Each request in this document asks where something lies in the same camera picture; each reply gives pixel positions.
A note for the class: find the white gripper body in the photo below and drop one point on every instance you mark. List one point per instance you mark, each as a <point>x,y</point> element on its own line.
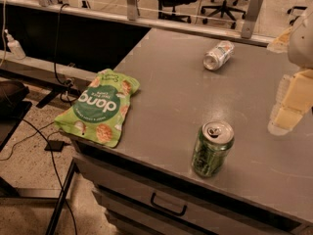
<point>301,43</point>

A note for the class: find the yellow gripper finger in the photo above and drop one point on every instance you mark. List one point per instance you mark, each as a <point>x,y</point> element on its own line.
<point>293,100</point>
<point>281,43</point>

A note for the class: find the green rice chip bag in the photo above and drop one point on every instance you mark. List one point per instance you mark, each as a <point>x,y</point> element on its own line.
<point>100,111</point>

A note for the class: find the silver soda can lying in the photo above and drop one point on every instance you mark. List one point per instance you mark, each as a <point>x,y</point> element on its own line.
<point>216,57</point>

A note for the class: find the green soda can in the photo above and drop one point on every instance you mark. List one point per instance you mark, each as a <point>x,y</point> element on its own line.
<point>215,140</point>

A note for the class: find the black office chair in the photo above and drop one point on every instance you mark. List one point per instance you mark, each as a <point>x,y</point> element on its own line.
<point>223,7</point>

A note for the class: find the black power adapter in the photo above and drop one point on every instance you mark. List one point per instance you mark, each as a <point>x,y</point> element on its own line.
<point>54,146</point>

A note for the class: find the white sanitizer bottle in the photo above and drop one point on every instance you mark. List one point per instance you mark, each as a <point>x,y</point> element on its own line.
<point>14,46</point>

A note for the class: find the black chair seat left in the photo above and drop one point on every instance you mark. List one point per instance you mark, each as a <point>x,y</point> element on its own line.
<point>12,95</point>

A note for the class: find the grey drawer with black handle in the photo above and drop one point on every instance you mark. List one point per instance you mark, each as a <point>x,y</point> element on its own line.
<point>139,205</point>

